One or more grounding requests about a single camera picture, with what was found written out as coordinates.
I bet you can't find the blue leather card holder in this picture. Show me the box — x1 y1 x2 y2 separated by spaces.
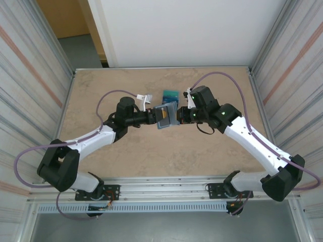
154 101 181 131

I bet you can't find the stack of coloured cards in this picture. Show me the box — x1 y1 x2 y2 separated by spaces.
160 89 181 106

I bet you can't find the wooden door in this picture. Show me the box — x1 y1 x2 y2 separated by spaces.
36 0 106 68

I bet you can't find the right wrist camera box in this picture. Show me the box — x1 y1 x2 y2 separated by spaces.
185 87 197 110

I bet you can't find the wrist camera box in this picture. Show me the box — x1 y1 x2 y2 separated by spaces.
136 93 153 112
185 87 197 110

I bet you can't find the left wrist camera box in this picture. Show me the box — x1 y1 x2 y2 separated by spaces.
136 93 153 112

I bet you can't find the black cable loop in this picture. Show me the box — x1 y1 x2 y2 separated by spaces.
196 123 216 136

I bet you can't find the aluminium frame rail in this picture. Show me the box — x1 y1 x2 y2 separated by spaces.
26 176 302 203

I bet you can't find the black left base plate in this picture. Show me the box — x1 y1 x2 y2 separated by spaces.
75 184 121 202

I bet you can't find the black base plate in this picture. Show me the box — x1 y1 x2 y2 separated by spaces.
205 183 254 200
75 184 121 202

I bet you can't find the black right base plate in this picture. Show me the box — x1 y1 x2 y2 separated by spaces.
205 183 254 200

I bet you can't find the slotted grey cable duct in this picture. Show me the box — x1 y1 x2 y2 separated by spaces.
37 203 228 214

